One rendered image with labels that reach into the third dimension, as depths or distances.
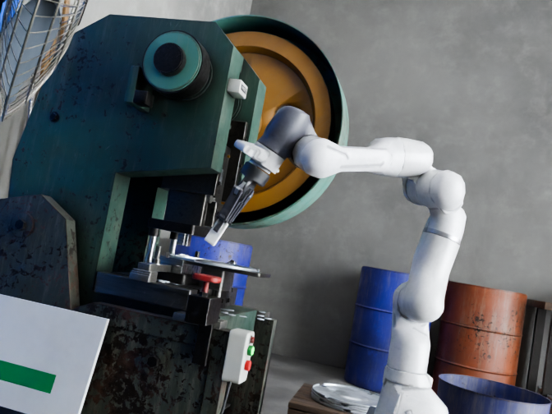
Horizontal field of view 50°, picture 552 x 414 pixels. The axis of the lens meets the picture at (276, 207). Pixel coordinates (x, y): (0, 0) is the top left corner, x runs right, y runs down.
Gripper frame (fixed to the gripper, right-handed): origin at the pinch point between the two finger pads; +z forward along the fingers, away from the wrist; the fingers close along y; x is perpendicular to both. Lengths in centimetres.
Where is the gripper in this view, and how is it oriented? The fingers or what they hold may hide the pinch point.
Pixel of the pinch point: (216, 232)
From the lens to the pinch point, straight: 155.8
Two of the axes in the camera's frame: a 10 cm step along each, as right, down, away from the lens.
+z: -5.6, 8.3, 0.4
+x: -8.1, -5.5, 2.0
